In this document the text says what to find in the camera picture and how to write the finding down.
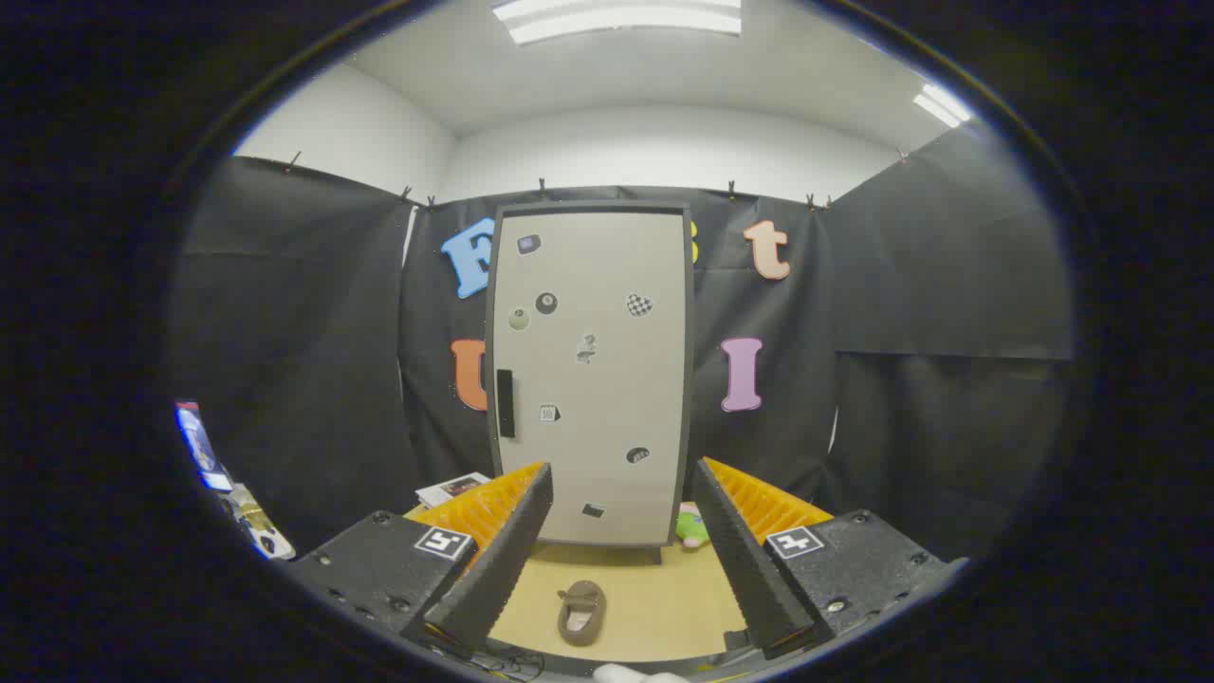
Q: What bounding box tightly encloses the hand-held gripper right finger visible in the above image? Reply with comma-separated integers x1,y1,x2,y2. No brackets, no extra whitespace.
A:
692,457,968,660

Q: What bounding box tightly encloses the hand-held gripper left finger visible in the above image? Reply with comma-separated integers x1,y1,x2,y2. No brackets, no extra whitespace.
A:
285,462,554,655

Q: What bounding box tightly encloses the brown fuzzy shoe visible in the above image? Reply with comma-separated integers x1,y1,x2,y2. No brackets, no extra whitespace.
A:
557,581,608,648

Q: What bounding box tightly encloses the grey shoe cabinet door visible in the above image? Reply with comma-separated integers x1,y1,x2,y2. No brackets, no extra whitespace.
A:
493,211,689,548

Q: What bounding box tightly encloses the grey shoe cabinet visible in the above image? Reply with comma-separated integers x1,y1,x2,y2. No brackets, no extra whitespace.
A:
484,199,696,565

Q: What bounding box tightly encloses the pink green plush toy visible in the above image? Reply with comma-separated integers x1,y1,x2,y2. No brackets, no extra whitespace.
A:
675,503,712,551

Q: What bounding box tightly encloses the pale yellowish cluttered object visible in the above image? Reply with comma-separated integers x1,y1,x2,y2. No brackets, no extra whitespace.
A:
228,484,297,561

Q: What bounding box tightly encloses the black backdrop cloth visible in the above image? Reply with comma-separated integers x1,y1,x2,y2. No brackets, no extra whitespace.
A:
171,119,1077,570

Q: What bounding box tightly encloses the blue white printed object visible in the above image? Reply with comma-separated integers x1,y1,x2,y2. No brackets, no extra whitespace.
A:
175,401,233,492

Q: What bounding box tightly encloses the small ceiling light panel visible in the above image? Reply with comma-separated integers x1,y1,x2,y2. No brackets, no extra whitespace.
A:
913,83,973,129

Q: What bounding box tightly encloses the large ceiling light panel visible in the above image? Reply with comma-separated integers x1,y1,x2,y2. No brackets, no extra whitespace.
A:
491,0,743,46

